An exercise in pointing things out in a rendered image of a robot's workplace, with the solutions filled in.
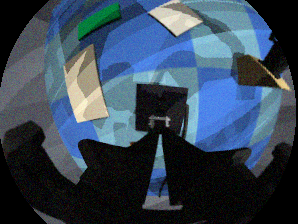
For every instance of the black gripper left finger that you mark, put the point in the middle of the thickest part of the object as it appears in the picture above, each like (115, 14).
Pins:
(135, 161)

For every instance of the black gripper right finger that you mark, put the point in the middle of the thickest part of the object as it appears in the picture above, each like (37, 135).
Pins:
(186, 165)

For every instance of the green rectangular block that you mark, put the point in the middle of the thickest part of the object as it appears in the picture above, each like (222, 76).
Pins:
(105, 16)

